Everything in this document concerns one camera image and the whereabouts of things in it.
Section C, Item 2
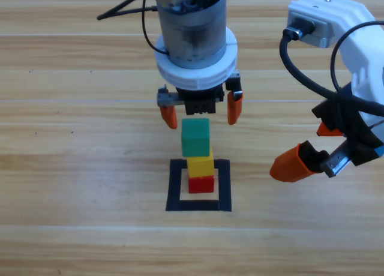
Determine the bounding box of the green wooden cube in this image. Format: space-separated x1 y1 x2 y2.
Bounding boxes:
181 118 211 157

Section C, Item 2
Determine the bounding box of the red wooden cube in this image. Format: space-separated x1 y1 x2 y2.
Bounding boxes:
188 175 215 194

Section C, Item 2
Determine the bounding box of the thin black arm wire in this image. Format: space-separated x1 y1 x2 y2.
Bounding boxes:
141 0 169 55
331 20 384 92

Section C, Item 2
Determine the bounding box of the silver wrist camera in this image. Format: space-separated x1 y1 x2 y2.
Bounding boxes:
287 10 337 49

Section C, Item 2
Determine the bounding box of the thick black camera cable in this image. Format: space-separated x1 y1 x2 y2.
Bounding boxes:
278 19 384 118

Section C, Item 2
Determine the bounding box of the yellow wooden cube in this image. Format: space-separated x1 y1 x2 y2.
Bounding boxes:
187 146 215 178

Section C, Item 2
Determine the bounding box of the black tape square outline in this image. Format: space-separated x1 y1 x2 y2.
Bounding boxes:
165 158 233 212

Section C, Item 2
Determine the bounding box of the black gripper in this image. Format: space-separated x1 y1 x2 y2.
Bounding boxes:
157 70 244 130
269 91 384 183

